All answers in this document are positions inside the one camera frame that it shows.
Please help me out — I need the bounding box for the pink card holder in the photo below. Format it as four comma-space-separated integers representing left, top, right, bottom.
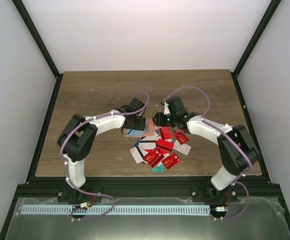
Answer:
122, 118, 159, 137

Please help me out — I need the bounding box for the red vip card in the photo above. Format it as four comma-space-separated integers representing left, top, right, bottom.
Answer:
144, 148, 164, 168
162, 152, 181, 170
173, 132, 189, 145

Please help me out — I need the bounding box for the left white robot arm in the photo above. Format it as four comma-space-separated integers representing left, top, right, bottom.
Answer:
57, 98, 148, 202

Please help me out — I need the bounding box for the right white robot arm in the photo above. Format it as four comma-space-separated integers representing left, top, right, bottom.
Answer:
153, 96, 260, 202

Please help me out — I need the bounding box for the red card upper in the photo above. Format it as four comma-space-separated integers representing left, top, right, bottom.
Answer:
159, 126, 172, 141

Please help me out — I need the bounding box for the white card black stripe upper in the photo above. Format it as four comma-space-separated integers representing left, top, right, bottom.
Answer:
140, 133, 160, 141

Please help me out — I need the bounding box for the white card black stripe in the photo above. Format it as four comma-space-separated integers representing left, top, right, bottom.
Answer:
140, 133, 160, 141
130, 146, 147, 164

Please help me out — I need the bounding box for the red card black stripe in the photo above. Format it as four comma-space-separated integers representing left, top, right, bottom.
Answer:
156, 139, 174, 152

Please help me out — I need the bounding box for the white card centre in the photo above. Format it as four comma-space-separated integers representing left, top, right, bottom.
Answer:
138, 140, 156, 150

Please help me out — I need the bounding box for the white card right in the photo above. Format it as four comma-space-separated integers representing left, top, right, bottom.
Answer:
173, 140, 191, 156

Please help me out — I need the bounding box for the red VIP card front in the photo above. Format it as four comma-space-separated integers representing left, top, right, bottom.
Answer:
162, 152, 181, 170

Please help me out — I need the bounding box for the teal card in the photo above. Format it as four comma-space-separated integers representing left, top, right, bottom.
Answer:
152, 164, 164, 173

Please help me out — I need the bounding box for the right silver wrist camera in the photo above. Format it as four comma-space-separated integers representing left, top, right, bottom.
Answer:
161, 100, 170, 115

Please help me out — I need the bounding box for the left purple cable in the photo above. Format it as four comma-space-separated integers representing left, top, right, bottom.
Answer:
59, 90, 150, 221

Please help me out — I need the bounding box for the purple cable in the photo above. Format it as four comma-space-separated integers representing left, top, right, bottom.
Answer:
162, 86, 253, 221
59, 90, 150, 221

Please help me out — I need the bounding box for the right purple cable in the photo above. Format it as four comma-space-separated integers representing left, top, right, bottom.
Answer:
162, 86, 253, 221

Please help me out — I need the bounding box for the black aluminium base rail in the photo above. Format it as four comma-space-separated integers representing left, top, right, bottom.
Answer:
15, 176, 282, 199

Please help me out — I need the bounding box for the light blue slotted cable duct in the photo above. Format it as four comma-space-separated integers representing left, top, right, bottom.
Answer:
21, 204, 210, 216

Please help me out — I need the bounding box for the right black frame post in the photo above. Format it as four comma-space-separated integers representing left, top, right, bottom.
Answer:
233, 0, 282, 75

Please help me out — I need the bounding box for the black frame post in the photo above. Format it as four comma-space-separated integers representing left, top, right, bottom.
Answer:
11, 0, 61, 77
233, 0, 282, 75

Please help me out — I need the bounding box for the left black frame post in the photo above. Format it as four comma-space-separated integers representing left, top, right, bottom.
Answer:
11, 0, 61, 77

